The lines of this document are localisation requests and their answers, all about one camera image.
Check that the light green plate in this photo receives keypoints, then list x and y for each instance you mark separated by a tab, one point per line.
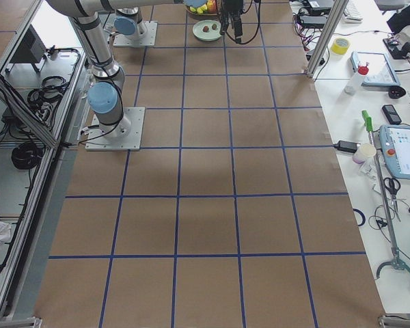
211	35

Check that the red apple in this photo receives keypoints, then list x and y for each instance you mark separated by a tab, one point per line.
212	6

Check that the yellow banana bunch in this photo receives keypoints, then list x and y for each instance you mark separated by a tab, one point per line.
202	10

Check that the woven wicker fruit basket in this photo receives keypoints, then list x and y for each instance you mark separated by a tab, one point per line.
206	14

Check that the black power brick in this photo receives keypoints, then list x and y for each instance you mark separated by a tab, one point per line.
312	21

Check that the yellow tape roll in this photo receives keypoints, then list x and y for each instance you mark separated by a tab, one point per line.
340	46

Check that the white bottle red cap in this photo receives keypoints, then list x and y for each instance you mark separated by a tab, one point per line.
356	80

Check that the black power adapter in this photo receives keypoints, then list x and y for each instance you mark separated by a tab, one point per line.
346	146

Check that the white paper cup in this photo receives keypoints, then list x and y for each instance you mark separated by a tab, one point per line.
364	152

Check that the black phone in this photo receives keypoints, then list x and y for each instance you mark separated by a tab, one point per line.
391	114

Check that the grey control box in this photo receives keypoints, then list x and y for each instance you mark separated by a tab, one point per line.
31	50

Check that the teach pendant with screen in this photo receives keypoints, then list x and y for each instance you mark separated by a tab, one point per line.
395	148

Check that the long reach grabber tool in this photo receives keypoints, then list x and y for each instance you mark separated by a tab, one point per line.
395	262

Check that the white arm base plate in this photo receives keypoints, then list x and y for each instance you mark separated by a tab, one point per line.
126	136
145	35

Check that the aluminium frame post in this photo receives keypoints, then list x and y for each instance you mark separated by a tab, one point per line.
325	36

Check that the black handled scissors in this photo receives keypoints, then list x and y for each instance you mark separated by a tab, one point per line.
393	186

